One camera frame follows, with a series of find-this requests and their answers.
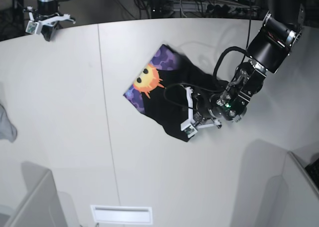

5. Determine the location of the grey cloth at left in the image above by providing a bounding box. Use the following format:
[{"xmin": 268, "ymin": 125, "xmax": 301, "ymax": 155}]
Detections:
[{"xmin": 0, "ymin": 105, "xmax": 17, "ymax": 143}]

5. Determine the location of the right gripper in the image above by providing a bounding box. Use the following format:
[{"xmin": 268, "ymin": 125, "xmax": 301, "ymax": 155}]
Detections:
[{"xmin": 23, "ymin": 6, "xmax": 76, "ymax": 41}]

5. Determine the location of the white right partition panel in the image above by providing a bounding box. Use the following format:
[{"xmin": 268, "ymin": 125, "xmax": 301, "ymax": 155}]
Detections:
[{"xmin": 255, "ymin": 152, "xmax": 319, "ymax": 227}]

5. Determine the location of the black keyboard at right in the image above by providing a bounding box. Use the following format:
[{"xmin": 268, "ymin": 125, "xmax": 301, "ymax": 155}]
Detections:
[{"xmin": 305, "ymin": 159, "xmax": 319, "ymax": 188}]

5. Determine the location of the white partition panel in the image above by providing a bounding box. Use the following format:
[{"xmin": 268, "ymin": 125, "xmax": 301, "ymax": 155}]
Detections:
[
  {"xmin": 255, "ymin": 152, "xmax": 319, "ymax": 227},
  {"xmin": 0, "ymin": 169, "xmax": 68, "ymax": 227}
]

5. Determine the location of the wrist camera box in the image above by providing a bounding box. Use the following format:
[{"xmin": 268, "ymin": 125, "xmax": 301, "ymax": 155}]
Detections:
[
  {"xmin": 180, "ymin": 120, "xmax": 198, "ymax": 139},
  {"xmin": 25, "ymin": 20, "xmax": 41, "ymax": 35}
]

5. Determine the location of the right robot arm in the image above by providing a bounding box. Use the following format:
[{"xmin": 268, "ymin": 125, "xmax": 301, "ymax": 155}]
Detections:
[{"xmin": 23, "ymin": 0, "xmax": 76, "ymax": 41}]

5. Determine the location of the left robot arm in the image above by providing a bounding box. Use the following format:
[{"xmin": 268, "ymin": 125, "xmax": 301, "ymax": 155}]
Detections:
[{"xmin": 180, "ymin": 0, "xmax": 306, "ymax": 137}]

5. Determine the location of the white slotted plate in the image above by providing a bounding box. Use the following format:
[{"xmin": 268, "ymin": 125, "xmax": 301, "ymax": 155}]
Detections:
[{"xmin": 90, "ymin": 205, "xmax": 153, "ymax": 225}]

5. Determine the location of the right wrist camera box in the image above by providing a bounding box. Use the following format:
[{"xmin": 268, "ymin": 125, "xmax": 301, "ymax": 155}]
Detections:
[{"xmin": 25, "ymin": 20, "xmax": 41, "ymax": 35}]

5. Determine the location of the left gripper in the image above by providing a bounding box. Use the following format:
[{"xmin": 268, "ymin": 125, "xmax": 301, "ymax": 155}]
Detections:
[{"xmin": 185, "ymin": 87, "xmax": 222, "ymax": 130}]

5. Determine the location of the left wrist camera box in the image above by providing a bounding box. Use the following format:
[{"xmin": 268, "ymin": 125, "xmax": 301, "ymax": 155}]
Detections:
[{"xmin": 180, "ymin": 120, "xmax": 198, "ymax": 139}]

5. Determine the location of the white left partition panel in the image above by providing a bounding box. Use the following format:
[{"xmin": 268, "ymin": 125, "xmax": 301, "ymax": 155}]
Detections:
[{"xmin": 0, "ymin": 169, "xmax": 68, "ymax": 227}]

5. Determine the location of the black T-shirt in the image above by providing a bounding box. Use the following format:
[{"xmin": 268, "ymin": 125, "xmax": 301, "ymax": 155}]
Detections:
[{"xmin": 124, "ymin": 44, "xmax": 221, "ymax": 142}]

